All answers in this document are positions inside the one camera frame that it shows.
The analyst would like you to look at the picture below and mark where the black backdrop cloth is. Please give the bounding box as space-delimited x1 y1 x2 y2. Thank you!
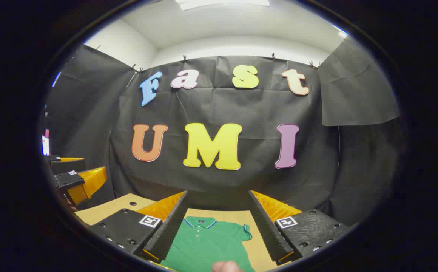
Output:
43 38 401 227

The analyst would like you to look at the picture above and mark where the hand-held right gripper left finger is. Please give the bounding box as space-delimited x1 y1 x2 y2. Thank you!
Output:
89 191 189 265

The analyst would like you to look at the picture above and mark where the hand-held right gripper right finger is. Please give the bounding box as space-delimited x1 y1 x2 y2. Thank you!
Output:
248 190 350 266

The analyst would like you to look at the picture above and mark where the green T-shirt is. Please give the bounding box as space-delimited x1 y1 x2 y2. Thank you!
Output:
160 216 255 272

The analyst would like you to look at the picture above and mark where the ceiling light panel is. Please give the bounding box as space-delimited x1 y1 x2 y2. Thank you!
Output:
176 0 270 11

